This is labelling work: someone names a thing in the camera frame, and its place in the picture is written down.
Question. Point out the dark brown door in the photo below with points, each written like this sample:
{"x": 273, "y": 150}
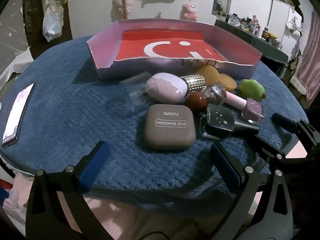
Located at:
{"x": 66, "y": 22}

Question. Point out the grey star-print sheet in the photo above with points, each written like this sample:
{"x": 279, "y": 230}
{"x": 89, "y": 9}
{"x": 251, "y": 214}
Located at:
{"x": 12, "y": 25}

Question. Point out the smartphone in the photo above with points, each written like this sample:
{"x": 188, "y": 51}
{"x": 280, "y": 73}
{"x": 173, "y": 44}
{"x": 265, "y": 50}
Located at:
{"x": 17, "y": 115}

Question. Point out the shallow cardboard box red liner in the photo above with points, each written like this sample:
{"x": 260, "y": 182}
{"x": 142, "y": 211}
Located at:
{"x": 140, "y": 50}

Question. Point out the pink curtain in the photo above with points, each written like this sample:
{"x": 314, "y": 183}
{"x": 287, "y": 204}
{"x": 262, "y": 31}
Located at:
{"x": 310, "y": 62}

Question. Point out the brown eyeshadow case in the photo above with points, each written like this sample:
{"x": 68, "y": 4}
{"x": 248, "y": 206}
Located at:
{"x": 170, "y": 132}

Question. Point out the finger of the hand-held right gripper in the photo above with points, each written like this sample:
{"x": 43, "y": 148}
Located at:
{"x": 282, "y": 119}
{"x": 265, "y": 145}

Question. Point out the purple nail polish pink cap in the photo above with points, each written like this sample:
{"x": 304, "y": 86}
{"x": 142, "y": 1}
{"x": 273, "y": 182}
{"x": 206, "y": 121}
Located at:
{"x": 252, "y": 108}

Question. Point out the white plush toy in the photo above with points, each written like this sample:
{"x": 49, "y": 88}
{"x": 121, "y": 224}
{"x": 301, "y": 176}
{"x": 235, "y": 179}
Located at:
{"x": 295, "y": 25}

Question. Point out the black nail polish bottle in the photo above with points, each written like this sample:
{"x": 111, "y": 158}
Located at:
{"x": 220, "y": 120}

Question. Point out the white wardrobe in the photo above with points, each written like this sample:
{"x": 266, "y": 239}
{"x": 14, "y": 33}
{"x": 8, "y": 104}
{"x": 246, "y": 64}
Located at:
{"x": 282, "y": 17}

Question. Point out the row of cosmetic bottles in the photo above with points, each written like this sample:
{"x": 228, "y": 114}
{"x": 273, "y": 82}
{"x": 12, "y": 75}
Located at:
{"x": 246, "y": 23}

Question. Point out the pink cloth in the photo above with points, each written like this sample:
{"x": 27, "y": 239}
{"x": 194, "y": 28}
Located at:
{"x": 15, "y": 200}

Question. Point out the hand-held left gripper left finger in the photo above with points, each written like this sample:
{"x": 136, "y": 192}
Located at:
{"x": 95, "y": 166}

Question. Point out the lilac earbuds case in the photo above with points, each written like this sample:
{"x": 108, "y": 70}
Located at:
{"x": 165, "y": 87}

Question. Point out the clear plastic bag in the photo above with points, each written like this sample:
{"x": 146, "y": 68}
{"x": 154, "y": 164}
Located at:
{"x": 51, "y": 26}

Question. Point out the pale pink plush toy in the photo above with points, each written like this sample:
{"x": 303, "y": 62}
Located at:
{"x": 130, "y": 2}

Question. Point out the orange-tipped pencil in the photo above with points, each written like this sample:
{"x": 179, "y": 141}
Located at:
{"x": 125, "y": 5}

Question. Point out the pink plush toy with horns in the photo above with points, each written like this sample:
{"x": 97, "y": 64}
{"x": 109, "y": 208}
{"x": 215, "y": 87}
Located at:
{"x": 190, "y": 11}

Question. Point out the green duck toy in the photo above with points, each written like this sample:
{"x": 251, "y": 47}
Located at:
{"x": 251, "y": 88}

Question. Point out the silver studded bottle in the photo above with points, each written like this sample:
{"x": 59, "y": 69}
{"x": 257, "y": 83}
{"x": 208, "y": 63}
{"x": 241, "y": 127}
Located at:
{"x": 196, "y": 83}

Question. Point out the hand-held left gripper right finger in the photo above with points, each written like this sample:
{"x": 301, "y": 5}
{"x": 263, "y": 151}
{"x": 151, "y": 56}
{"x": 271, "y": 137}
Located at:
{"x": 225, "y": 166}

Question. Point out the table with dark cloth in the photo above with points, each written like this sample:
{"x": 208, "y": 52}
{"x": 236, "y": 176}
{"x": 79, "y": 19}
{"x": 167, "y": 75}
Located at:
{"x": 237, "y": 33}

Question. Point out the white plastic sheet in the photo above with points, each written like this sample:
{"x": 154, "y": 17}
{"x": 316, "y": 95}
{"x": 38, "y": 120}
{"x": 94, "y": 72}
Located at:
{"x": 12, "y": 67}

